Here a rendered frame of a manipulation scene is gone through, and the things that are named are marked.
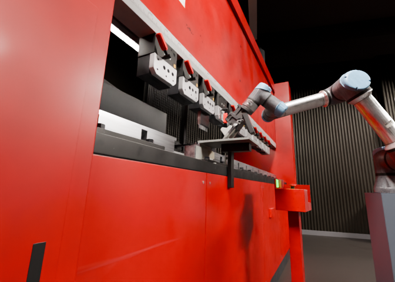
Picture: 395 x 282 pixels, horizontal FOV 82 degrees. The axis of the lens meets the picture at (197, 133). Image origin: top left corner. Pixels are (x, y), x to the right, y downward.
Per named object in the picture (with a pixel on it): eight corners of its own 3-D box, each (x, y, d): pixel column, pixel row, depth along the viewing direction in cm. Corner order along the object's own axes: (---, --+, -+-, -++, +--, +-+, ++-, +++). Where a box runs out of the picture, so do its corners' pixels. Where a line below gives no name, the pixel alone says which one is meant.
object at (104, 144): (57, 147, 39) (61, 121, 40) (-1, 152, 49) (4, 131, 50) (286, 185, 296) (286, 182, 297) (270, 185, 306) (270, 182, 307)
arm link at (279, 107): (284, 111, 122) (267, 99, 124) (291, 104, 111) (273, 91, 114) (275, 122, 121) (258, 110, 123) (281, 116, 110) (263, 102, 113)
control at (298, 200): (305, 212, 122) (303, 178, 127) (275, 210, 131) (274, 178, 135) (311, 210, 138) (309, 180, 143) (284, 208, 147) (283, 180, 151)
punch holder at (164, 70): (153, 71, 82) (156, 32, 86) (135, 76, 86) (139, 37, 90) (176, 87, 95) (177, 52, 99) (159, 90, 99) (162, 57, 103)
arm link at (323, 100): (337, 87, 134) (257, 109, 135) (347, 79, 124) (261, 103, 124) (345, 104, 131) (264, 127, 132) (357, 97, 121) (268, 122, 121)
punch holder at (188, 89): (182, 91, 99) (184, 58, 103) (166, 95, 103) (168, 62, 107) (198, 103, 112) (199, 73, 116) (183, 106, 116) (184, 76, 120)
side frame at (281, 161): (300, 257, 272) (288, 81, 325) (232, 246, 311) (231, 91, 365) (301, 252, 293) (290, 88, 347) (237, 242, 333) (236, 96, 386)
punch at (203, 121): (200, 127, 120) (201, 110, 122) (197, 127, 121) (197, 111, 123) (208, 131, 129) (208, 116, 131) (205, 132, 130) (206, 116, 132)
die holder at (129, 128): (50, 133, 50) (58, 93, 52) (36, 136, 53) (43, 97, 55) (175, 160, 93) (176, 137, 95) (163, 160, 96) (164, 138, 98)
